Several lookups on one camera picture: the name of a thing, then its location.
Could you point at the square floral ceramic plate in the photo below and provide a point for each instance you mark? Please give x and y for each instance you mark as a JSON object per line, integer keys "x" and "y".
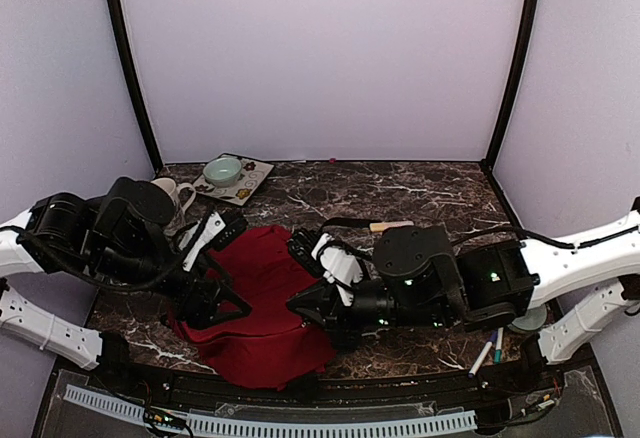
{"x": 254, "y": 173}

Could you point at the white mug with coral print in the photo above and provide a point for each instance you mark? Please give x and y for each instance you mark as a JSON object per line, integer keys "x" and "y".
{"x": 182, "y": 195}

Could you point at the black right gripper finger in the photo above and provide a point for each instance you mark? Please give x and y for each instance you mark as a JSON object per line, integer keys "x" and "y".
{"x": 318, "y": 319}
{"x": 316, "y": 301}

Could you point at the white blue marker pen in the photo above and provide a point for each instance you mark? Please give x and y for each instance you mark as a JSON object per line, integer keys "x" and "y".
{"x": 480, "y": 359}

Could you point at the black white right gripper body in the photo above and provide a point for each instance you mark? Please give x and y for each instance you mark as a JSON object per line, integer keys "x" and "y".
{"x": 345, "y": 336}

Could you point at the black left frame post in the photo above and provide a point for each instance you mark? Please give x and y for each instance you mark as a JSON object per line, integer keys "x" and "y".
{"x": 119, "y": 29}

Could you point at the black right frame post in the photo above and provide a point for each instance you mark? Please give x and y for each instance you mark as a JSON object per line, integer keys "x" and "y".
{"x": 512, "y": 84}

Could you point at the light green ceramic bowl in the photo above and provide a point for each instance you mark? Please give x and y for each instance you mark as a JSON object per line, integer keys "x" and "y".
{"x": 223, "y": 171}

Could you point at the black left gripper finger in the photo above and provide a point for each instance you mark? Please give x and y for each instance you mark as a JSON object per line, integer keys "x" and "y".
{"x": 197, "y": 316}
{"x": 230, "y": 306}

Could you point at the red student backpack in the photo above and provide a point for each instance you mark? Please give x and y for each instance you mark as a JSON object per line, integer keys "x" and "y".
{"x": 271, "y": 346}

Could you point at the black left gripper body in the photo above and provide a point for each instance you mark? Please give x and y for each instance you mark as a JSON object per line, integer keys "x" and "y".
{"x": 114, "y": 264}

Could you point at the black front frame rail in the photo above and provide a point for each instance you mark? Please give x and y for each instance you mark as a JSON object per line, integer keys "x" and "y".
{"x": 570, "y": 400}

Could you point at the white teal marker pen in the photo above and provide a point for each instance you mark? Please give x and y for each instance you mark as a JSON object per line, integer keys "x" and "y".
{"x": 498, "y": 345}

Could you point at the black frame post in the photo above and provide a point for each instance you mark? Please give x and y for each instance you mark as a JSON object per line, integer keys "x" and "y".
{"x": 512, "y": 84}
{"x": 119, "y": 29}

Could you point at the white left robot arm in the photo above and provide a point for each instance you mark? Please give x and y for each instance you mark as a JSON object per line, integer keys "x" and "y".
{"x": 49, "y": 240}

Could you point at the round glass jar lid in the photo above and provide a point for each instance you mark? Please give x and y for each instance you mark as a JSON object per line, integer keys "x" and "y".
{"x": 532, "y": 321}

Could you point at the grey slotted cable duct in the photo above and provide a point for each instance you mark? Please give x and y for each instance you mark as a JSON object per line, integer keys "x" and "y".
{"x": 234, "y": 420}

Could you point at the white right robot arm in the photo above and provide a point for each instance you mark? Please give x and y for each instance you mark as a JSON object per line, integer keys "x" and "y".
{"x": 526, "y": 270}

